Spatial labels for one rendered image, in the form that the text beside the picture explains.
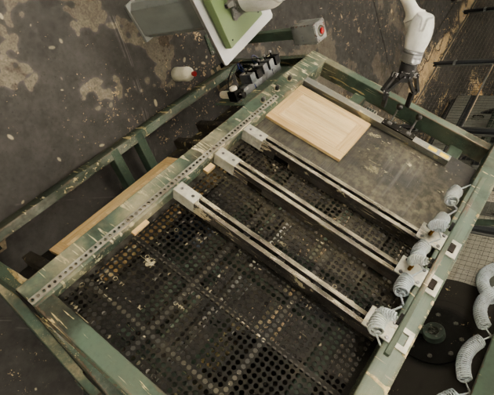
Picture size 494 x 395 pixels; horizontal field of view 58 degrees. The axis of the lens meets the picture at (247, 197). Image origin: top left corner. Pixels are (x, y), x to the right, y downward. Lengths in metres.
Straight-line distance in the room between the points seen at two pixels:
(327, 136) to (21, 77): 1.66
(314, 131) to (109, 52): 1.33
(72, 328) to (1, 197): 1.10
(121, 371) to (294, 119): 1.58
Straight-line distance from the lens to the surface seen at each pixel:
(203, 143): 2.30
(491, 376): 2.38
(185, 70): 3.12
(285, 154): 2.29
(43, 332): 2.83
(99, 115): 2.91
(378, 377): 1.81
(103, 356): 1.77
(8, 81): 2.69
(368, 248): 2.08
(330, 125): 2.60
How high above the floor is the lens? 2.51
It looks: 41 degrees down
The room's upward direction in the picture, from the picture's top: 102 degrees clockwise
